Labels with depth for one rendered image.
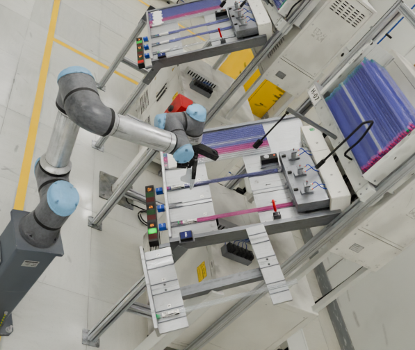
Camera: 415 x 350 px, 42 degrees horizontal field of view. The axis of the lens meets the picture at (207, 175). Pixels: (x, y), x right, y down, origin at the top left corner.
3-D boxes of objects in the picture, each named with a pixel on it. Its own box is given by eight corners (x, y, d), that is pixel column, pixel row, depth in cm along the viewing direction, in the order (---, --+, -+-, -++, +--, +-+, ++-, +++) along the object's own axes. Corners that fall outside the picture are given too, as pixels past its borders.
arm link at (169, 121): (163, 130, 192) (191, 127, 196) (154, 109, 198) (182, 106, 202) (160, 145, 198) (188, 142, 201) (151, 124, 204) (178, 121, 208)
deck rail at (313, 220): (172, 251, 221) (169, 242, 217) (171, 248, 223) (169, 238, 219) (340, 222, 223) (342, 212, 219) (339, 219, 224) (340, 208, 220)
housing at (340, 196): (329, 222, 225) (331, 198, 215) (299, 148, 261) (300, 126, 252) (349, 219, 225) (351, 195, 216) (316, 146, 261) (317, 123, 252)
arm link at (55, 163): (35, 203, 198) (68, 87, 164) (30, 173, 207) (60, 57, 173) (67, 202, 204) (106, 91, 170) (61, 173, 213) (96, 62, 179)
